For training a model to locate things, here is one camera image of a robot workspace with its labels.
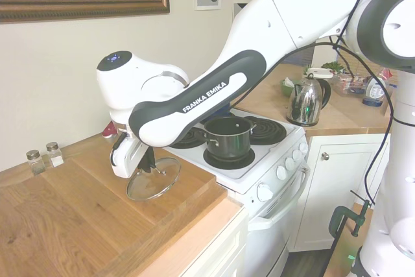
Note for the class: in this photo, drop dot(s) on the black triangle paper print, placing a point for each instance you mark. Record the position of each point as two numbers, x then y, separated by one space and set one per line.
238 9

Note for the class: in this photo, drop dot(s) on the black cooking pot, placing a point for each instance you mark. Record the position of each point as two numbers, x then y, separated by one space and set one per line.
228 139

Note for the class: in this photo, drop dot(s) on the glass pepper shaker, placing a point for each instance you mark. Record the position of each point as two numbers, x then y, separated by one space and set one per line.
34 163

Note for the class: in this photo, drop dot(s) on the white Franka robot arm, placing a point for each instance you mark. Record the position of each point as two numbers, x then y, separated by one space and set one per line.
253 27

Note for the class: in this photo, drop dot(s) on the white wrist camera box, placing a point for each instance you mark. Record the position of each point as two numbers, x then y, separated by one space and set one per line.
118 163

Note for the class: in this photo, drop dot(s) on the white flat container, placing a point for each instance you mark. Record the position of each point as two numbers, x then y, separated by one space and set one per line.
319 72

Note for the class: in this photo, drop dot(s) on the green succulent plant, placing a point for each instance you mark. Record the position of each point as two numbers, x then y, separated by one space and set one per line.
334 67

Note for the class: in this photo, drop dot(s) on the white door cabinet wood top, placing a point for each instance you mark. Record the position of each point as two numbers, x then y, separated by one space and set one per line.
340 192

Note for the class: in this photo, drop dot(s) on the clear bottle white label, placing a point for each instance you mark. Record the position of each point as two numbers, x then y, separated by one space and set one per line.
374 90

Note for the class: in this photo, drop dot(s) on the small green bowl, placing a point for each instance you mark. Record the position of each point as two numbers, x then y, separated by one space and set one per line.
287 88

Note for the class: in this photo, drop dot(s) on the clear plastic food container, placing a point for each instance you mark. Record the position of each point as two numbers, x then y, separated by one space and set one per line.
350 84

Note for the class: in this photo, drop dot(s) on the white stove knob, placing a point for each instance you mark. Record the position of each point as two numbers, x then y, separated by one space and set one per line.
303 148
289 163
281 172
296 155
265 192

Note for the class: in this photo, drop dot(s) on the small coil burner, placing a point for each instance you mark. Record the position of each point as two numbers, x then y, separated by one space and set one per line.
227 161
188 139

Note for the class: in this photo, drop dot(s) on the blue tape roll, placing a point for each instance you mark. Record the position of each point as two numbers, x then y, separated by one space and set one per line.
371 102

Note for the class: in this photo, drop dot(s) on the white drawer cabinet wood top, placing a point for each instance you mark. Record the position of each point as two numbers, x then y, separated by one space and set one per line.
201 244

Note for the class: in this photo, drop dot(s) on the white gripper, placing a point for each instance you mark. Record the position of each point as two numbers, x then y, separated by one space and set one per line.
136 155

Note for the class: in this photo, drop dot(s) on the wooden butcher block board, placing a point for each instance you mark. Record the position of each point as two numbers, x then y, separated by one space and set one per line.
97 205

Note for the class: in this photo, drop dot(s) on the white electric stove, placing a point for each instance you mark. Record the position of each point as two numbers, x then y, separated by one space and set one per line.
259 241

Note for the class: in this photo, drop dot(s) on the round metal cabinet knob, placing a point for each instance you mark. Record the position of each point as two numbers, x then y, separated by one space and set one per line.
325 156

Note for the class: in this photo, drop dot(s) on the shiny steel electric kettle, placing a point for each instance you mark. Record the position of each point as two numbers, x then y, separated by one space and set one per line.
304 102

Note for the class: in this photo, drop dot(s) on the small red object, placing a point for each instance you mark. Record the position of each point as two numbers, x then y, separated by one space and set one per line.
109 131

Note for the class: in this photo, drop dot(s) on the dark green C clamp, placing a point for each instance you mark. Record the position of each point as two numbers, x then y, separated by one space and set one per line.
340 215

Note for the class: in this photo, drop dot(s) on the glass salt shaker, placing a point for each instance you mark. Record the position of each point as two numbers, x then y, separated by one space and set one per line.
55 155

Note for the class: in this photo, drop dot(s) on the large coil burner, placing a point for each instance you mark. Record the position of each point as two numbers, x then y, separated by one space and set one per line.
269 131

